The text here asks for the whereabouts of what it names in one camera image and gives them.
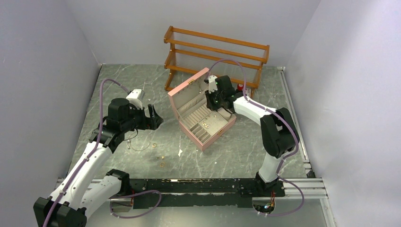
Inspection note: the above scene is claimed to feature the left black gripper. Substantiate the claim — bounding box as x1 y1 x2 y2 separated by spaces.
121 103 163 132

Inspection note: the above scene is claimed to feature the pink jewelry box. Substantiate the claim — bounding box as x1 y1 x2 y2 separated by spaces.
168 68 236 151

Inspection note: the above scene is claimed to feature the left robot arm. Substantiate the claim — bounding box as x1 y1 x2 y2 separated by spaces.
33 97 163 227

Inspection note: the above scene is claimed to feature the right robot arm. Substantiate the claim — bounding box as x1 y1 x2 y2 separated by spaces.
204 75 299 196

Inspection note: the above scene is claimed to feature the small red white box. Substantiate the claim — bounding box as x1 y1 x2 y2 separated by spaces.
245 87 252 97

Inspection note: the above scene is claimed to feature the wooden two-tier shelf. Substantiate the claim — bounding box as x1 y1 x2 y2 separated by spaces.
163 26 270 98

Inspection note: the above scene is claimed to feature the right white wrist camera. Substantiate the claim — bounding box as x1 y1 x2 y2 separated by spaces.
204 75 218 94

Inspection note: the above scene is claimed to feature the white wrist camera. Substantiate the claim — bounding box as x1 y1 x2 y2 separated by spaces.
204 75 218 94
126 89 145 109

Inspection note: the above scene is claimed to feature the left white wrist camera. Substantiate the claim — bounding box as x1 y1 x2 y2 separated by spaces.
126 89 145 109

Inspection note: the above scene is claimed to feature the silver wire necklace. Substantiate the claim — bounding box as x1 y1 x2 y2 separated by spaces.
126 131 152 152

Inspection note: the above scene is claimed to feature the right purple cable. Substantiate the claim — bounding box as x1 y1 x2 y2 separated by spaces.
205 59 305 218

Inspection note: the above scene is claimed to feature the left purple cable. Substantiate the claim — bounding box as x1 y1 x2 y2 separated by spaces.
42 79 131 227

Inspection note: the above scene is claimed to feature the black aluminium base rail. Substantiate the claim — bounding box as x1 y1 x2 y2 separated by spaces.
52 178 328 209

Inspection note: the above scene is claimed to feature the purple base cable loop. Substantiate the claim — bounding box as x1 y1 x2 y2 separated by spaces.
109 191 164 219

